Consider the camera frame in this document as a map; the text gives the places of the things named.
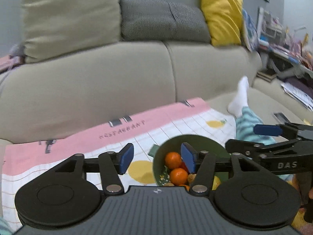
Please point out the white sock right foot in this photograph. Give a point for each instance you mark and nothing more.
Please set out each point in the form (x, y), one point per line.
(241, 98)

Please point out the grey houndstooth cushion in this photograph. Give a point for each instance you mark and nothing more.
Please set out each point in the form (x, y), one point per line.
(162, 20)

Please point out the yellow cushion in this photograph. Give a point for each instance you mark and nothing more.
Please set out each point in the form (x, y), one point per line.
(224, 21)

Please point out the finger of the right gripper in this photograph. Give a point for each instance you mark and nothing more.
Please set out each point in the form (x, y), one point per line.
(257, 151)
(287, 130)

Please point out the pink checkered tablecloth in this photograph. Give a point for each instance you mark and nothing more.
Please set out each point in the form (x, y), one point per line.
(146, 131)

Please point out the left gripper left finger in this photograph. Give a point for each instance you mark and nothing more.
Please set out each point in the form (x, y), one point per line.
(73, 190)

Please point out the cluttered side table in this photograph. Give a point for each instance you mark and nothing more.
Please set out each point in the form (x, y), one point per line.
(284, 52)

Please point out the teal striped pyjama leg right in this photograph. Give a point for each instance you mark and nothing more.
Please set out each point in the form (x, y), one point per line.
(245, 128)

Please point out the red cherry tomato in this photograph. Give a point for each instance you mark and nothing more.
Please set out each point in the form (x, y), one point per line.
(183, 166)

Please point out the beige cushion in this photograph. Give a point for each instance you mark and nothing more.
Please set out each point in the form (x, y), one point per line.
(52, 28)

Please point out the grey plush toy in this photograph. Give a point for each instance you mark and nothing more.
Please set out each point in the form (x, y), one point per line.
(17, 50)

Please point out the beige sofa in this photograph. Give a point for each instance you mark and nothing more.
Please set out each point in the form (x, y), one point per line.
(63, 96)

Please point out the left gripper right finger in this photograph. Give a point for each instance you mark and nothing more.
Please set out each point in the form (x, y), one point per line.
(251, 198)

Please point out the green ceramic bowl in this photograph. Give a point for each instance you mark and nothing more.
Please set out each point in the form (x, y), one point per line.
(199, 143)

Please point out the green coaster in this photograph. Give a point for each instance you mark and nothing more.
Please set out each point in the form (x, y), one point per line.
(153, 150)

